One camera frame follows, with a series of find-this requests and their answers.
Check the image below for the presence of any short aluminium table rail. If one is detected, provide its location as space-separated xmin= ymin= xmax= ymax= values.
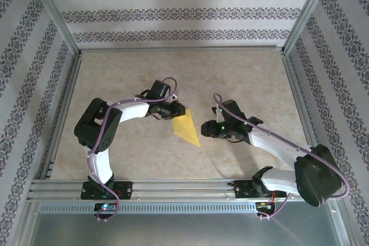
xmin=78 ymin=45 xmax=286 ymax=54

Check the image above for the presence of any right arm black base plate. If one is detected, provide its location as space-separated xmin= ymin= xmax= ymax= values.
xmin=234 ymin=179 xmax=287 ymax=200

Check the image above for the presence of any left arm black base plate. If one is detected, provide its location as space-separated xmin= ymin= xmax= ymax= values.
xmin=81 ymin=181 xmax=133 ymax=200

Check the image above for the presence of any controller board with orange wires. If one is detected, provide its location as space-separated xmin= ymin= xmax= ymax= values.
xmin=256 ymin=201 xmax=276 ymax=211

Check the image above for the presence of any grey metal sheet panel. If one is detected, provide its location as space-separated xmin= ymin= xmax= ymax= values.
xmin=27 ymin=199 xmax=354 ymax=246

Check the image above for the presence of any controller board with green light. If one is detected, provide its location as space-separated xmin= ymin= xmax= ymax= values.
xmin=94 ymin=202 xmax=118 ymax=212

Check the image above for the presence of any aluminium frame post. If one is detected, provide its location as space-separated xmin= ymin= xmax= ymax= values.
xmin=22 ymin=0 xmax=84 ymax=56
xmin=281 ymin=0 xmax=341 ymax=55

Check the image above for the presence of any grey slotted cable duct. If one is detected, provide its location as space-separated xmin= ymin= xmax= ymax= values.
xmin=39 ymin=202 xmax=257 ymax=214

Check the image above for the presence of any long aluminium mounting rail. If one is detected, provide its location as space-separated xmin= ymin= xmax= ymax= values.
xmin=27 ymin=177 xmax=340 ymax=202

